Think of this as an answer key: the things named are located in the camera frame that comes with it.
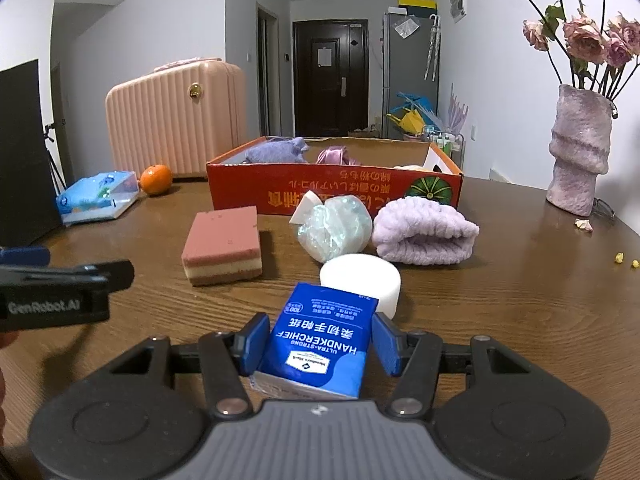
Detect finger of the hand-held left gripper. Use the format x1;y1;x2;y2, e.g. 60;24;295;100
75;259;135;292
0;246;51;267

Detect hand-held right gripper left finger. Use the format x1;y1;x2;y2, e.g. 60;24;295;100
107;311;271;422

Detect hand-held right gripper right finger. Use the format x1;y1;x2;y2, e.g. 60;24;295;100
371;311;533;421

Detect blue tissue packet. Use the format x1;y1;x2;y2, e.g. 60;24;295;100
252;282;378;401

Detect white round sponge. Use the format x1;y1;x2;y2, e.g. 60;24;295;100
319;254;402;320

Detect pink layered sponge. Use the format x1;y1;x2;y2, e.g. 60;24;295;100
181;206;264;287

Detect purple fluffy towel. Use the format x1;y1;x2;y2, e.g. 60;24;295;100
371;197;481;266

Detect white wedge sponge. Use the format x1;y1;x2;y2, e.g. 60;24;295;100
289;190;325;226

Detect red cardboard box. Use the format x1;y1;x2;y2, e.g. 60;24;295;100
206;135;465;218

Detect lavender knit cloth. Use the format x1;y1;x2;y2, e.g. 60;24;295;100
244;136;311;165

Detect purple satin scrunchie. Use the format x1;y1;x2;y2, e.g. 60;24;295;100
316;145;362;167

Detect blue tissue box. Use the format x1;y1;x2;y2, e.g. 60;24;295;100
56;171;139;226

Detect black panel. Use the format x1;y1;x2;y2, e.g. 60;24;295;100
0;59;63;248

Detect orange tangerine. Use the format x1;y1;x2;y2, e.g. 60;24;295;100
139;164;174;196

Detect black tripod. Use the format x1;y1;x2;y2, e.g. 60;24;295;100
42;122;67;193

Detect pink ribbed suitcase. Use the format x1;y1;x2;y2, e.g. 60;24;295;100
105;57;247;181

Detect storage cart with bottles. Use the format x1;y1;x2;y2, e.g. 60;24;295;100
422;127;466;161

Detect dark brown door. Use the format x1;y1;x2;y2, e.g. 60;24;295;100
292;19;368;138

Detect dark side door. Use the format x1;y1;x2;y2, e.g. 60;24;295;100
256;2;281;138

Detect pink textured vase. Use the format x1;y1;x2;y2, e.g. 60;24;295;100
546;84;615;217

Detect grey refrigerator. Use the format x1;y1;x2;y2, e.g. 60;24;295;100
382;10;441;141

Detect white hanging umbrella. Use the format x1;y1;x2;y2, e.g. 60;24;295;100
424;15;442;81

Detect dried pink roses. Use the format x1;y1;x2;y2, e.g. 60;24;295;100
467;0;640;106

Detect purple flower wall decor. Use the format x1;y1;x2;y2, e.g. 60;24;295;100
447;82;471;133

